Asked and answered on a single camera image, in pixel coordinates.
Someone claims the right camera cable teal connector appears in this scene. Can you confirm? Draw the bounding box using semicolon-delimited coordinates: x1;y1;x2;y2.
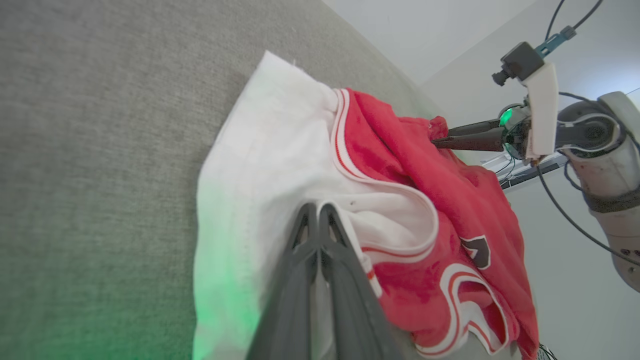
535;0;603;58

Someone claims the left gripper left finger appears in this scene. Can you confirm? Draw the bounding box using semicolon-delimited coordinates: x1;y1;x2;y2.
245;202;319;360

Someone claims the red and white sports garment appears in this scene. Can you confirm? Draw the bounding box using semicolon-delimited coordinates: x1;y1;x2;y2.
192;50;541;360

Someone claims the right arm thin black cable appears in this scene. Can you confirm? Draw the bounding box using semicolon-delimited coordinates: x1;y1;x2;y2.
535;91;640;268

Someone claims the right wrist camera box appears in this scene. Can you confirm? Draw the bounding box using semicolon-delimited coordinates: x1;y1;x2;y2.
491;41;546;87

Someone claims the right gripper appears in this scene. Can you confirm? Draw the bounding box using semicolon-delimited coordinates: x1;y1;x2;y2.
431;62;560;160

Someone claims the grey fabric sofa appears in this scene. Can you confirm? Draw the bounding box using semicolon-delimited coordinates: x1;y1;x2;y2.
0;0;443;360

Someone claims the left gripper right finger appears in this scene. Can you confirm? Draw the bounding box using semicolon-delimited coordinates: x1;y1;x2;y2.
319;202;406;360

